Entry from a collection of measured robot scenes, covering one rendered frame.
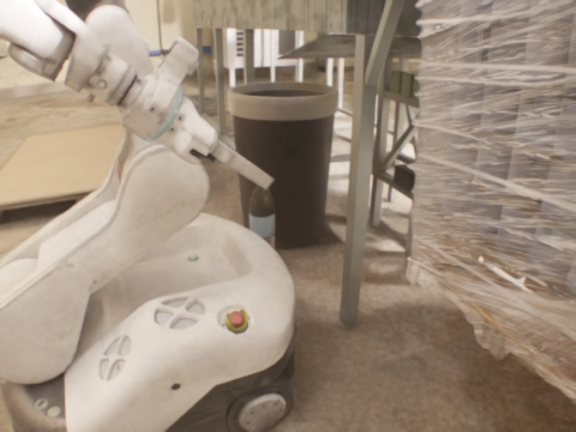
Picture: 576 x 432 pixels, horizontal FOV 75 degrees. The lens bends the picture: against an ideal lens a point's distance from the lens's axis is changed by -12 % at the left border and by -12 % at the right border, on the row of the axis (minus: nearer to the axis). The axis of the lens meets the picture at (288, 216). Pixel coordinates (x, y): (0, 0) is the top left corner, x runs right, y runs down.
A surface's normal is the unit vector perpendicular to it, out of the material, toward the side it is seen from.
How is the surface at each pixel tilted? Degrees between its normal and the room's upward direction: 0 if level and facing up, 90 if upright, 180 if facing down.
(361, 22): 90
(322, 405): 0
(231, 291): 1
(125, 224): 85
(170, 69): 80
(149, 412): 91
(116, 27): 88
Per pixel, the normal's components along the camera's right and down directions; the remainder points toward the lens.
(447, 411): 0.00, -0.90
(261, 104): -0.34, 0.40
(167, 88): 0.67, -0.08
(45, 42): 0.62, 0.56
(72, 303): 0.50, 0.40
